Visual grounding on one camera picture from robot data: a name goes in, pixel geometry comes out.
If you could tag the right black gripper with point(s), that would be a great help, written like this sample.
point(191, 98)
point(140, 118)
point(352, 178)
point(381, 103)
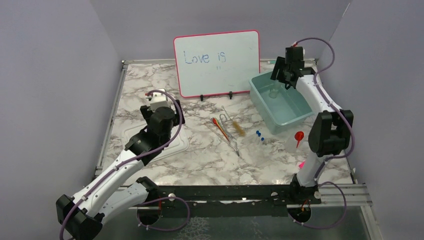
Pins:
point(279, 65)

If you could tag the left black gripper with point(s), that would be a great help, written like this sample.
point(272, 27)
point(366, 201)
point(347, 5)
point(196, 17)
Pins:
point(147, 113)

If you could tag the small glass beaker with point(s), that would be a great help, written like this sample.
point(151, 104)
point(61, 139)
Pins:
point(274, 90)

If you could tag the teal plastic bin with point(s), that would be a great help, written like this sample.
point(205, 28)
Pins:
point(279, 114)

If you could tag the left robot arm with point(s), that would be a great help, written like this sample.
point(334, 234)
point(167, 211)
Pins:
point(84, 214)

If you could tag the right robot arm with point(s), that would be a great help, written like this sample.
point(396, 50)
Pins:
point(331, 132)

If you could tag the red yellow pipette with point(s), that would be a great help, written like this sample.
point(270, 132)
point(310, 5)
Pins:
point(219, 126)

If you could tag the metal test tube clamp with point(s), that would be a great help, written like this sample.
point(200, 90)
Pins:
point(225, 122)

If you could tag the red plastic funnel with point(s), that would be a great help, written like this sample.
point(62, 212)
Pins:
point(299, 136)

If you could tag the clear plastic flask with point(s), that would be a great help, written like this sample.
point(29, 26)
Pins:
point(290, 144)

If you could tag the pink framed whiteboard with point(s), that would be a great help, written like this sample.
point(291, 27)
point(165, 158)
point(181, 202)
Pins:
point(215, 64)

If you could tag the brown test tube brush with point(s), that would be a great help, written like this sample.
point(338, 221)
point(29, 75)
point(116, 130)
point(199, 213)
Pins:
point(238, 128)

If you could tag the pink highlighter marker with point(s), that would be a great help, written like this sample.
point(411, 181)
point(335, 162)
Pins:
point(301, 165)

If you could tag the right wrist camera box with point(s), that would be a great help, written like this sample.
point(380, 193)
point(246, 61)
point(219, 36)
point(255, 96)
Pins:
point(294, 53)

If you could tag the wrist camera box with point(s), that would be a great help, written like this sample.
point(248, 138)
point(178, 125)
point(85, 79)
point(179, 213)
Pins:
point(294, 53)
point(157, 100)

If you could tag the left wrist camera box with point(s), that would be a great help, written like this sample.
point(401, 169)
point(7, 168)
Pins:
point(157, 100)

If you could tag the black front mounting rail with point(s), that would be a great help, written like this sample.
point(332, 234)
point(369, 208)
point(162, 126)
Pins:
point(226, 201)

